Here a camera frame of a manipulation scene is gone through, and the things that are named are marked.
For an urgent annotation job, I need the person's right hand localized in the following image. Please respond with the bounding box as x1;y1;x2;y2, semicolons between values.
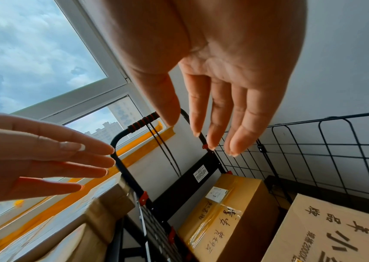
82;0;308;157

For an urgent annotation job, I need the person's left hand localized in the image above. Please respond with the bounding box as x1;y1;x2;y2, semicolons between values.
0;111;117;205

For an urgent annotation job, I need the brown cardboard box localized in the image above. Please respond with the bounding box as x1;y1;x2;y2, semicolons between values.
177;174;281;262
261;193;369;262
33;221;115;262
83;176;137;245

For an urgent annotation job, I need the black wire cart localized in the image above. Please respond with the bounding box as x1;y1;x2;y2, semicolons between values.
109;108;369;262

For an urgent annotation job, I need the white framed window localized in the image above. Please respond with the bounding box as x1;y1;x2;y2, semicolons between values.
0;0;159;226

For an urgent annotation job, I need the yellow tape strip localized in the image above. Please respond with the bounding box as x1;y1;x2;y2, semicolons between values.
0;120;177;262

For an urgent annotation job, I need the dark grey baseboard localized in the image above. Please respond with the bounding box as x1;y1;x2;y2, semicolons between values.
263;175;369;221

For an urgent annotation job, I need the black elastic cord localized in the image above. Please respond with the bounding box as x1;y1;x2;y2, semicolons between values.
145;123;183;177

